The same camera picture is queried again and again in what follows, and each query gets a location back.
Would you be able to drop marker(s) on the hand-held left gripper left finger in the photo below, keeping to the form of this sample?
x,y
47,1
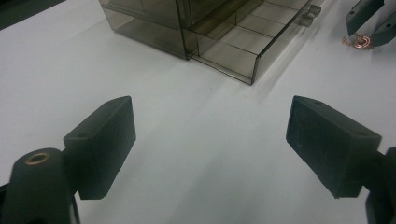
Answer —
x,y
102,146

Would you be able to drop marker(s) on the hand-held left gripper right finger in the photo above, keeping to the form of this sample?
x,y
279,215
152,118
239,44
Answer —
x,y
330,146

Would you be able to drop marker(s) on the smoky transparent drawer box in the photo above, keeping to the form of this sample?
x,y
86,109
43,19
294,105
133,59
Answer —
x,y
146,31

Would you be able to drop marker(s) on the white table cover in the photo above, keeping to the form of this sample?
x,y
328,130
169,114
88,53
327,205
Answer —
x,y
199,140

